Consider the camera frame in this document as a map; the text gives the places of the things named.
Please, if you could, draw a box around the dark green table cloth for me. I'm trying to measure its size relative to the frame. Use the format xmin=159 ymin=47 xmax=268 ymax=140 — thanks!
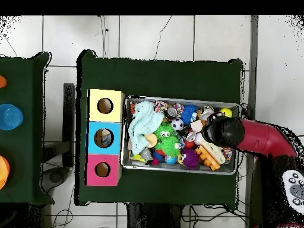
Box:
xmin=0 ymin=52 xmax=55 ymax=205
xmin=75 ymin=49 xmax=244 ymax=211

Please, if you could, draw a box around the black cable bundle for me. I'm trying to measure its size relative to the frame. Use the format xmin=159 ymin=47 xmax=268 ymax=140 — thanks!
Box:
xmin=181 ymin=204 xmax=250 ymax=228

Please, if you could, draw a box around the blue fuzzy toy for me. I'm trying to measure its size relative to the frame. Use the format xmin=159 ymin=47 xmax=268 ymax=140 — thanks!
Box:
xmin=180 ymin=104 xmax=198 ymax=125

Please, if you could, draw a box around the cream knitted cloth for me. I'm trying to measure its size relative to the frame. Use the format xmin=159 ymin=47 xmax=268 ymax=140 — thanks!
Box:
xmin=198 ymin=136 xmax=226 ymax=165

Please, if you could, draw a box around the purple spiky toy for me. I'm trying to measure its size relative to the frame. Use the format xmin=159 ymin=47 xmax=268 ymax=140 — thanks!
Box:
xmin=180 ymin=147 xmax=200 ymax=170

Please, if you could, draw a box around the crushed clear plastic bottle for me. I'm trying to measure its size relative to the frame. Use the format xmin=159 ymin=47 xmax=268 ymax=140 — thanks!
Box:
xmin=100 ymin=133 xmax=113 ymax=147

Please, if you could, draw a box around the green fuzzy toy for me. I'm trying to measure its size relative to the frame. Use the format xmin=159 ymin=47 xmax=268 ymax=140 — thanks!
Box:
xmin=161 ymin=135 xmax=182 ymax=157

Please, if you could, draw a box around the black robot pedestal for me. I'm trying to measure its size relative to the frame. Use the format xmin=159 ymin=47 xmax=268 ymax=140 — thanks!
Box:
xmin=126 ymin=203 xmax=183 ymax=228

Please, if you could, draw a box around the blue plastic cup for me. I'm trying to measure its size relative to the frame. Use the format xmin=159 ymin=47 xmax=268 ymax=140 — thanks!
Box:
xmin=0 ymin=103 xmax=24 ymax=131

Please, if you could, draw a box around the wooden box with three holes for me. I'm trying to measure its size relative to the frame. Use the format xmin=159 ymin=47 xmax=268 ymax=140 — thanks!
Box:
xmin=84 ymin=88 xmax=126 ymax=187

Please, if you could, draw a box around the mint green cloth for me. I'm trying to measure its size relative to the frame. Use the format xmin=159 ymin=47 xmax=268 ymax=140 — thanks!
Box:
xmin=128 ymin=100 xmax=165 ymax=156

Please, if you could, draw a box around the orange toy building block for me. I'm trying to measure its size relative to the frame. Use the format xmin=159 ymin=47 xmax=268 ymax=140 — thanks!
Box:
xmin=195 ymin=145 xmax=221 ymax=172

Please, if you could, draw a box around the yellow ball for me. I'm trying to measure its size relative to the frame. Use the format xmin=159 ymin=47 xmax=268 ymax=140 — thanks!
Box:
xmin=220 ymin=107 xmax=233 ymax=118

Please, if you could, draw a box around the black flat panel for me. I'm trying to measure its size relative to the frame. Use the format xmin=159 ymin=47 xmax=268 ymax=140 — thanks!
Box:
xmin=62 ymin=83 xmax=76 ymax=168

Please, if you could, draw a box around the small soccer ball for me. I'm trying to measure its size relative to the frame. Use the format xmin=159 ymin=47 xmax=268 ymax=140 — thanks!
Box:
xmin=170 ymin=118 xmax=185 ymax=131

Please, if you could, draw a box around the shallow wire mesh bin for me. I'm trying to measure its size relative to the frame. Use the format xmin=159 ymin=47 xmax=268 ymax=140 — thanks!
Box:
xmin=120 ymin=95 xmax=240 ymax=176

